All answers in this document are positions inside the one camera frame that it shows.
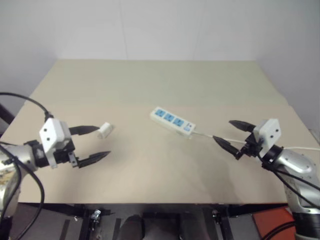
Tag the black table frame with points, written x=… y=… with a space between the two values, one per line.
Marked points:
x=160 y=210

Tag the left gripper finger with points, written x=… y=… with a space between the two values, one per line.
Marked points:
x=83 y=130
x=93 y=158

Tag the white power strip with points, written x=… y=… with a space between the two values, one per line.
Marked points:
x=172 y=123

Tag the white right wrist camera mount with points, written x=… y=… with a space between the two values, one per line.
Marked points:
x=271 y=130

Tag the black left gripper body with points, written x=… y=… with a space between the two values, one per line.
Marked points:
x=63 y=153

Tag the white plug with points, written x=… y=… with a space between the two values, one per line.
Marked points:
x=105 y=130

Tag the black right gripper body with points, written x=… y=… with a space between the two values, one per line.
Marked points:
x=252 y=147

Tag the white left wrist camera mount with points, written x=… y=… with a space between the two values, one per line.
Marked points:
x=51 y=131

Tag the orange flat object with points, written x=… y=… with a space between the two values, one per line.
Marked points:
x=272 y=222

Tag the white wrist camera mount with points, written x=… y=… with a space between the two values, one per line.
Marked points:
x=271 y=130
x=51 y=131

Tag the small metal clamp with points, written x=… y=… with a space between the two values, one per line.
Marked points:
x=96 y=215

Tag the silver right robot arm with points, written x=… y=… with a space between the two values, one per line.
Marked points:
x=297 y=162

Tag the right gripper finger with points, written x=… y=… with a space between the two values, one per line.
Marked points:
x=226 y=146
x=242 y=125

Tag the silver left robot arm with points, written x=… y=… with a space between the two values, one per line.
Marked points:
x=17 y=153

